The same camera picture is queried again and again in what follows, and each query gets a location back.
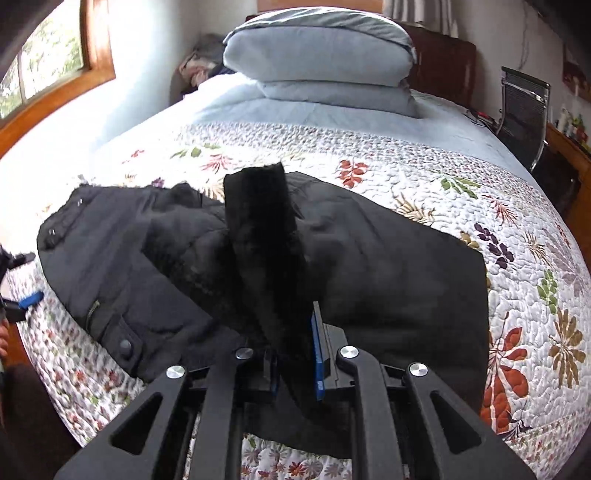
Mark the black mesh office chair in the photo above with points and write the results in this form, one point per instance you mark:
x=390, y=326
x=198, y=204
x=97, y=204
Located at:
x=524, y=113

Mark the bottles on desk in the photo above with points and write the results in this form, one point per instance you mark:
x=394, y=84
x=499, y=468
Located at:
x=575, y=127

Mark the wooden desk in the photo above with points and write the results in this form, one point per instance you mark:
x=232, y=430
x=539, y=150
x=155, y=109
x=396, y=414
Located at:
x=570, y=161

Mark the folded light blue blanket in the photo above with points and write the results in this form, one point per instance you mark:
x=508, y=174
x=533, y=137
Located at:
x=323, y=69

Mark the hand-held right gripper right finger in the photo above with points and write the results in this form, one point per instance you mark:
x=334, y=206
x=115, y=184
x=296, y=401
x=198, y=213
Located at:
x=318, y=360

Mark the dark wooden headboard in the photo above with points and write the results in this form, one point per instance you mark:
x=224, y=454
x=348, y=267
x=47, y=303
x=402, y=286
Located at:
x=445, y=60

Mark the grey pillow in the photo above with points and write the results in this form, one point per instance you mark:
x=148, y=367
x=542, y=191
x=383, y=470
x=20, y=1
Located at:
x=323, y=23

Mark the pile of grey clothes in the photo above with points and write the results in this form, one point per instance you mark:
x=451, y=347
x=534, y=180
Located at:
x=203, y=62

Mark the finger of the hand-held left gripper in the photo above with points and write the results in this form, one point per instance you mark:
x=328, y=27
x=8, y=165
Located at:
x=19, y=259
x=31, y=298

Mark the grey curtain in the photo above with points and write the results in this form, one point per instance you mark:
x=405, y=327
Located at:
x=415, y=11

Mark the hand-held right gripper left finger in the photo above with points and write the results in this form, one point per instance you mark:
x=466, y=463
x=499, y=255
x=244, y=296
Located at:
x=269, y=369

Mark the light blue bed duvet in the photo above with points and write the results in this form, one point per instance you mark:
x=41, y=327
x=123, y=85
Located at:
x=295, y=108

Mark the floral quilted bedspread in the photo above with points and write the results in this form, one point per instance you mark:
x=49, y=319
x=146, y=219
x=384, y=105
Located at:
x=461, y=194

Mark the black jacket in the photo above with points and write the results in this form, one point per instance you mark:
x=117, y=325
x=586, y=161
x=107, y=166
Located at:
x=383, y=277

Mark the wooden framed window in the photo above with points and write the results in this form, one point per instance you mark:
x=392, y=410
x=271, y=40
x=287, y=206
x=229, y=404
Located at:
x=46, y=60

